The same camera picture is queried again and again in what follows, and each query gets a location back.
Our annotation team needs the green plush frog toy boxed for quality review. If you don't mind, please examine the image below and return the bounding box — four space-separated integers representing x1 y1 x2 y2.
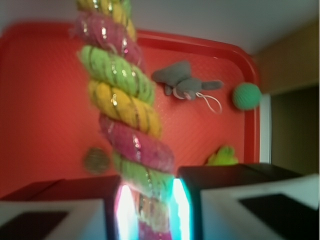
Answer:
206 145 239 166

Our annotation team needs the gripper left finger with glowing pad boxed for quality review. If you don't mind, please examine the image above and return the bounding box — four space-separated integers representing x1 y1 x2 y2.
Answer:
0 175 138 240

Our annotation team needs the red plastic tray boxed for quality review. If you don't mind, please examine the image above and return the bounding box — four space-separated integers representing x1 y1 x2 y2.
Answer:
0 22 260 196

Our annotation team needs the multicolored twisted rope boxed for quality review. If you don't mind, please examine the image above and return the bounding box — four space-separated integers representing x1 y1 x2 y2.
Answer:
68 0 176 240

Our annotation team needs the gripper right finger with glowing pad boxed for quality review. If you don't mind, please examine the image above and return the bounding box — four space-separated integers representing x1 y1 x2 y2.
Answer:
172 163 320 240

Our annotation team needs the green textured ball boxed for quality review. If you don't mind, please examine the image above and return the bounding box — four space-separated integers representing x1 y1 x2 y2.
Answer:
232 82 262 111

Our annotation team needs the grey plush mouse toy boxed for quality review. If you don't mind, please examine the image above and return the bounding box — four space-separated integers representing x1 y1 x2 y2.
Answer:
151 60 224 114

